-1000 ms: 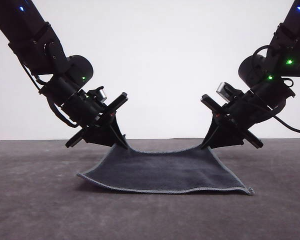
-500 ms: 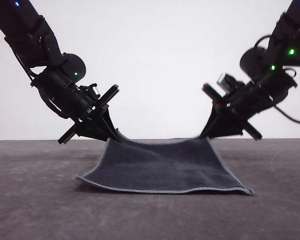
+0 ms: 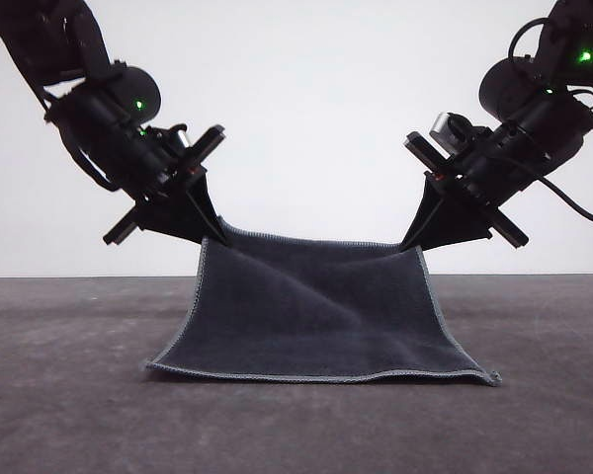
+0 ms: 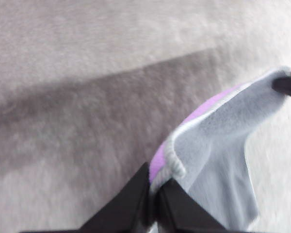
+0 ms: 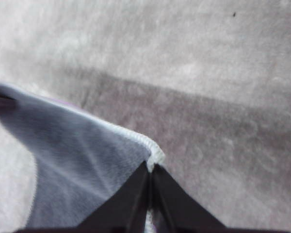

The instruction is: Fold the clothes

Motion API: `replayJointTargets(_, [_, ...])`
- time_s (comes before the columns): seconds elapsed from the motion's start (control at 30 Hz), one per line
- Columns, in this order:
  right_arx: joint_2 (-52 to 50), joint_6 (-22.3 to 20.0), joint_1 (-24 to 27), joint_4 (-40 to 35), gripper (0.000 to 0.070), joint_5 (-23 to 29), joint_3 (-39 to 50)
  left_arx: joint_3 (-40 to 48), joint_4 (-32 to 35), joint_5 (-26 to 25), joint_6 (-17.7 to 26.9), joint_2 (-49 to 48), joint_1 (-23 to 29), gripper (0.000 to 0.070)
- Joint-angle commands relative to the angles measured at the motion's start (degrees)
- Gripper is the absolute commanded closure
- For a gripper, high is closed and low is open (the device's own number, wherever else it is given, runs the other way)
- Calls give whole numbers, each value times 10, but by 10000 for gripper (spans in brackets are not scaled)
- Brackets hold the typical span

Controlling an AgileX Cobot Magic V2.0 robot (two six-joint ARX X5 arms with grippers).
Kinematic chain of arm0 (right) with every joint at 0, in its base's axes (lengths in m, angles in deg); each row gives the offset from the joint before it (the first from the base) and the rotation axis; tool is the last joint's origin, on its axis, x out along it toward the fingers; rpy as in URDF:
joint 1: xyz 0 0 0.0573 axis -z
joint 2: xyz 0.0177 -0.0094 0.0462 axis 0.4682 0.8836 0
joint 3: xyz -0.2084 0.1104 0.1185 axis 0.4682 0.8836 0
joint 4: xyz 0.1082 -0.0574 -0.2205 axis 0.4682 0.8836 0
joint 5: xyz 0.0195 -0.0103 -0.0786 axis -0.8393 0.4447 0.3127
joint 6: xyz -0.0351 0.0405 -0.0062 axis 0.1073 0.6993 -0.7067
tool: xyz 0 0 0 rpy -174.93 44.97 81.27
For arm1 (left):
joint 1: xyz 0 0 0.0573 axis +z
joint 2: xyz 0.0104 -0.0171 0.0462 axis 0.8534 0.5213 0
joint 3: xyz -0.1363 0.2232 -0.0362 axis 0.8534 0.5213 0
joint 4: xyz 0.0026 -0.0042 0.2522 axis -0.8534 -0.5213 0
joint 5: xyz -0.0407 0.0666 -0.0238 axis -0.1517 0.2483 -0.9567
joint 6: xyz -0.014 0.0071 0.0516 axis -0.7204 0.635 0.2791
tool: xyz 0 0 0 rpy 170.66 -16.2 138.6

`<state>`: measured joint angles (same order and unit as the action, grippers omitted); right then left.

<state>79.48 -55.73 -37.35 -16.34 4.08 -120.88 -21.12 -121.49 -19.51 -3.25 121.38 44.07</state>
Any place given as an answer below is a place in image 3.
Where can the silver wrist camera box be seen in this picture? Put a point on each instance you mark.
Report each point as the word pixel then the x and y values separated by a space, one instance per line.
pixel 444 129
pixel 180 136

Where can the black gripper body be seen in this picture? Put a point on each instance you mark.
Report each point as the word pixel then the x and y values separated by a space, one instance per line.
pixel 113 143
pixel 533 143

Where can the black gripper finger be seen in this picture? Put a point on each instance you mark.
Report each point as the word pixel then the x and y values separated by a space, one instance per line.
pixel 427 207
pixel 457 222
pixel 201 192
pixel 178 219

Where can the grey table cloth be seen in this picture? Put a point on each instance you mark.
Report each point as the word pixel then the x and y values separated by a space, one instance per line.
pixel 69 424

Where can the purple towel with grey hem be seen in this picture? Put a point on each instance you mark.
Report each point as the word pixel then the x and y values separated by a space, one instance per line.
pixel 301 326

